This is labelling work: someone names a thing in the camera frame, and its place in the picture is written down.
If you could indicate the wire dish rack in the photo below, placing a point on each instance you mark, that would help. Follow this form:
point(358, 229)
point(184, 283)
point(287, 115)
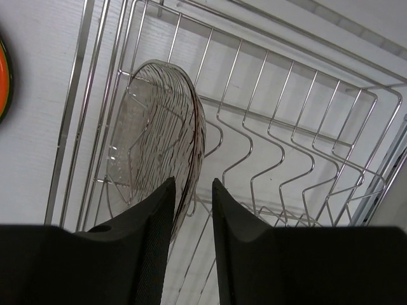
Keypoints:
point(305, 114)

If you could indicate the black plate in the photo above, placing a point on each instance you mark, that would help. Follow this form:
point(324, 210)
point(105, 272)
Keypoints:
point(12, 74)

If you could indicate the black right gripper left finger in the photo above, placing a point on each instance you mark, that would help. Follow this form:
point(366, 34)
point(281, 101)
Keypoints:
point(121, 261)

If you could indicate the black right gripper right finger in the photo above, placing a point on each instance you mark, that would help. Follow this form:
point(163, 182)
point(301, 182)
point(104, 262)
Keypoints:
point(261, 264)

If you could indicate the orange plate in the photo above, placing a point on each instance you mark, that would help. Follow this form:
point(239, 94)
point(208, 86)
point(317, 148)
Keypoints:
point(5, 79)

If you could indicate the smoky grey glass plate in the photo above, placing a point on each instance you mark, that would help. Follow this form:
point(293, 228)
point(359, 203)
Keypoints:
point(159, 133)

